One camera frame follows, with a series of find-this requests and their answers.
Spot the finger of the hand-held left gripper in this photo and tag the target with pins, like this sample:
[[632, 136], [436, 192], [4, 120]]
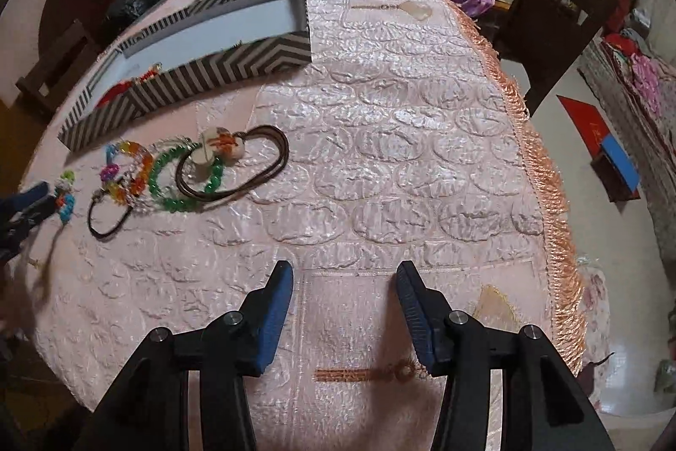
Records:
[[29, 221], [29, 197]]

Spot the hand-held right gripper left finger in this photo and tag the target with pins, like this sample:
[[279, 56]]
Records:
[[274, 319]]

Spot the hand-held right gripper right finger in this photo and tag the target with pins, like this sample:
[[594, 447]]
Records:
[[417, 319]]

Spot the striped cardboard box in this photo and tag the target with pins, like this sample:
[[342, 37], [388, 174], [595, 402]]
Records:
[[227, 65]]

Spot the red tassel knot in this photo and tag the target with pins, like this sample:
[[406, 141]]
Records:
[[117, 90]]

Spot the dark wooden chair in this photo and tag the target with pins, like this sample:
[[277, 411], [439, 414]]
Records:
[[63, 60], [554, 23]]

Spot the black plastic bag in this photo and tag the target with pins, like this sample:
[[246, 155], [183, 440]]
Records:
[[140, 2]]

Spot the red blue box on floor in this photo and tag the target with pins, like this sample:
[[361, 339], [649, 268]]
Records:
[[583, 126]]

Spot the fan-shaped tassel pendant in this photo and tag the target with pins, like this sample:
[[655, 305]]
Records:
[[412, 10]]

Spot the sofa with patterned blanket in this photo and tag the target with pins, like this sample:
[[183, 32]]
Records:
[[634, 86]]

